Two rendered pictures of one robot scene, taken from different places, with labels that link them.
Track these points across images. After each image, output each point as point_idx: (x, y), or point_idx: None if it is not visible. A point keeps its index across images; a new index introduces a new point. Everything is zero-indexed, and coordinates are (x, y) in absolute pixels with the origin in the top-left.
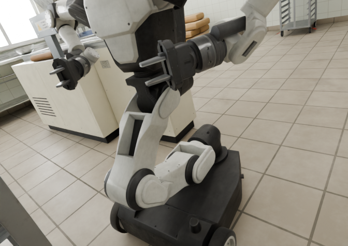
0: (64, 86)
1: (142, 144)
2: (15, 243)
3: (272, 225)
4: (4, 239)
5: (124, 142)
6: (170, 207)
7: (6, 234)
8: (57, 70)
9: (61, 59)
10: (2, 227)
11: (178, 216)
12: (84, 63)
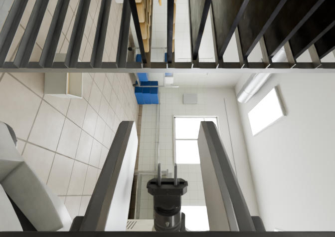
0: (154, 179)
1: None
2: (55, 63)
3: None
4: (66, 55)
5: (27, 186)
6: None
7: (68, 60)
8: (176, 173)
9: (186, 187)
10: (76, 63)
11: None
12: (170, 221)
